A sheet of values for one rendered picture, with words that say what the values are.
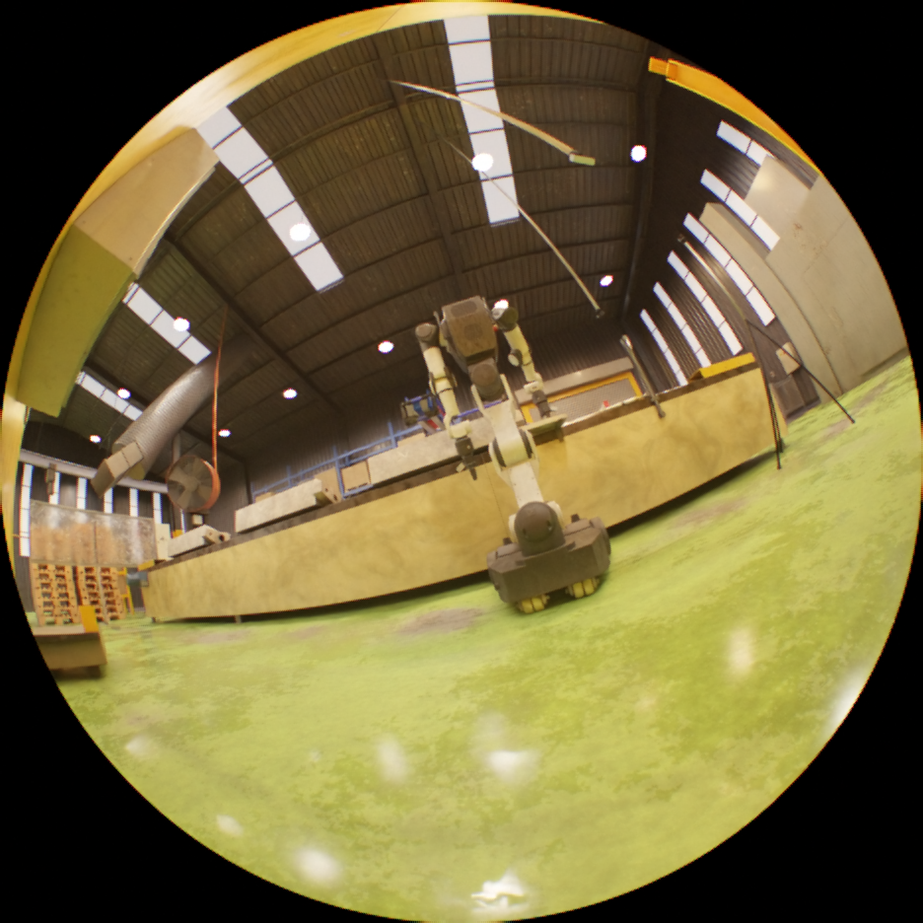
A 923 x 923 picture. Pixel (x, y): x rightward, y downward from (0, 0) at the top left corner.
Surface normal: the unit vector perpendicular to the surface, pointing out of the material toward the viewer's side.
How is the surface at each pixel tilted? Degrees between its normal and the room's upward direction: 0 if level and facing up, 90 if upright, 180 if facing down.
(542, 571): 90
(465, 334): 111
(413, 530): 90
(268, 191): 169
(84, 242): 180
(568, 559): 90
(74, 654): 90
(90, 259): 180
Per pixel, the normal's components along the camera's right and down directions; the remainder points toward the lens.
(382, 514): -0.17, -0.19
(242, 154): 0.32, 0.95
